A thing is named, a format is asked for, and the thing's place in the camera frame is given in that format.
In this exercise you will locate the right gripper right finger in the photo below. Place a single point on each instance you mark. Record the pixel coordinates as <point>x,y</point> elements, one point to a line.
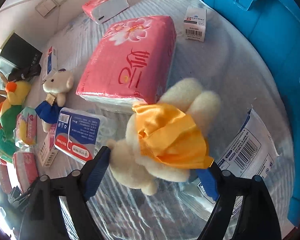
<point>257,218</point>

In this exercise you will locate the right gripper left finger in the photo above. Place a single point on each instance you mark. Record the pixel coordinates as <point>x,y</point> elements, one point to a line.
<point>43,217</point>

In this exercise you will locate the pastel tissue pack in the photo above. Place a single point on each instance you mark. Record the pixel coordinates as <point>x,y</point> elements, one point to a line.
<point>25,132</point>

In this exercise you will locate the plush bunny yellow dress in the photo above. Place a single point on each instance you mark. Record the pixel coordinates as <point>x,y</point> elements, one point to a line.
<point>167,139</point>

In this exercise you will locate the pink tissue pack left edge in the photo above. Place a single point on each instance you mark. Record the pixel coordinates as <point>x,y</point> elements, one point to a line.
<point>26,169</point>

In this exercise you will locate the white plastic bag barcode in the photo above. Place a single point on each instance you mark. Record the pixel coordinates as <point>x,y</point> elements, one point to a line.
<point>252,152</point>

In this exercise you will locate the small white carton box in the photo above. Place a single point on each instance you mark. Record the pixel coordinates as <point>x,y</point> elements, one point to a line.
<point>48,151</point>

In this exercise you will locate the yellow green plush duck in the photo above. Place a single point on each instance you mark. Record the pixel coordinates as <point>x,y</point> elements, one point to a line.
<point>16,93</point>

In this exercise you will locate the plush bear blue dress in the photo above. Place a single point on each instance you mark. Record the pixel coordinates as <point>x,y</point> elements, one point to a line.
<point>56,88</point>

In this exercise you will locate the black folding umbrella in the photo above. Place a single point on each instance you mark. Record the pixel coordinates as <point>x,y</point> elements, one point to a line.
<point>26,73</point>

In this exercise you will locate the white blue red toothpaste box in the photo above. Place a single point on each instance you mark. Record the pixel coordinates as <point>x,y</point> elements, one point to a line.
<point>50,65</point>

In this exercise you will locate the blue patterned tablecloth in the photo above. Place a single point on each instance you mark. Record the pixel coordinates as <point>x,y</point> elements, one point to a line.
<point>226,63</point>

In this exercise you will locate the black gift box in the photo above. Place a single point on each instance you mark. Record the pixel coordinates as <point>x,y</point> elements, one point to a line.
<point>17,53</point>

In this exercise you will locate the large pink tissue pack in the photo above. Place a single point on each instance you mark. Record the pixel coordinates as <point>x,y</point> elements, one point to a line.
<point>131,62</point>

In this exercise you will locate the white medicine box barcode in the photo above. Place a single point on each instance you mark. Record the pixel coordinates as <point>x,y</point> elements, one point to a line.
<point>195,23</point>

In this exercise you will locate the blue plastic storage crate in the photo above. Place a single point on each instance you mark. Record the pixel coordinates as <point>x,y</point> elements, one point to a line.
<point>273,28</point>

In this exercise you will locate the small pink tissue pack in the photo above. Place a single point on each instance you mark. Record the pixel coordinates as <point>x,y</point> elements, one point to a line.
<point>101,11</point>

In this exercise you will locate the wall switch panel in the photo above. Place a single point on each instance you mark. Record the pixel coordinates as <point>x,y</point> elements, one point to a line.
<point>45,7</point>

